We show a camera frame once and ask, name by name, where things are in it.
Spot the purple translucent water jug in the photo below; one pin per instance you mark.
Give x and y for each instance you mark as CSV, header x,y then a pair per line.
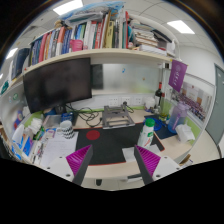
x,y
176,118

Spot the grey metal laptop stand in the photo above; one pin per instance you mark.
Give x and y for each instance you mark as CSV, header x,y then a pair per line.
x,y
116,118

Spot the purple hanging banner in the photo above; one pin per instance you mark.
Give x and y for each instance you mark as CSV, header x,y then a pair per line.
x,y
177,75

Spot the clear plastic box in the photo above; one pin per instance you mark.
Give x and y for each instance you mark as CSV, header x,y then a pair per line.
x,y
52,121

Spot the white bottle with green cap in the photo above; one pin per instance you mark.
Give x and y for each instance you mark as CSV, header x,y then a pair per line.
x,y
146,135

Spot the dark wine bottle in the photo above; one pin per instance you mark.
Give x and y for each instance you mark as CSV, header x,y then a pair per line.
x,y
158,96

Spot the flat round red coaster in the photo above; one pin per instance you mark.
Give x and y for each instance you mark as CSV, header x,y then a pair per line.
x,y
93,135

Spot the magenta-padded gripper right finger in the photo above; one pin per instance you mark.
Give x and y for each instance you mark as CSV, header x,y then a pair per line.
x,y
166,166

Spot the stack of white tissues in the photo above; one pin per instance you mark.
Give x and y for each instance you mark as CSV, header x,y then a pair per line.
x,y
35,126

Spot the small blue box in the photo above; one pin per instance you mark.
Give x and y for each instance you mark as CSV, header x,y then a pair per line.
x,y
67,117

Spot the crumpled white tissue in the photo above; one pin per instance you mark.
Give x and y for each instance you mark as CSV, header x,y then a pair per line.
x,y
185,133

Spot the black desk mat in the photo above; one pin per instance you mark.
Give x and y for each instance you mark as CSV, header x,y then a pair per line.
x,y
111,143

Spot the white wall outlet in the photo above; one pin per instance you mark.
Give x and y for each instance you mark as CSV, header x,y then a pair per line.
x,y
126,100
113,101
138,100

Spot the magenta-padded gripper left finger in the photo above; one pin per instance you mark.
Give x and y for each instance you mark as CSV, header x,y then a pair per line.
x,y
56,166

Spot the black computer monitor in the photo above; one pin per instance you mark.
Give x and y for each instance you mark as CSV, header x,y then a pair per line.
x,y
56,85

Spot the white jar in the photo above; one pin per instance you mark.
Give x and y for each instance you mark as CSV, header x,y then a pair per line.
x,y
150,102

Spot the grey door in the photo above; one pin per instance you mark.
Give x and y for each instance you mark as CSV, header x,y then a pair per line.
x,y
216,106

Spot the photo poster board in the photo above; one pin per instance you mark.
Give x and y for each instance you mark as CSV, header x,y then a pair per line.
x,y
195,101

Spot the shelf unit with books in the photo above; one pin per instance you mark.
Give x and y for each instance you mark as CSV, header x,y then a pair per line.
x,y
96,36

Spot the white paper sheet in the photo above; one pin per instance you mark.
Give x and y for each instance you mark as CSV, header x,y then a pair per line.
x,y
58,148

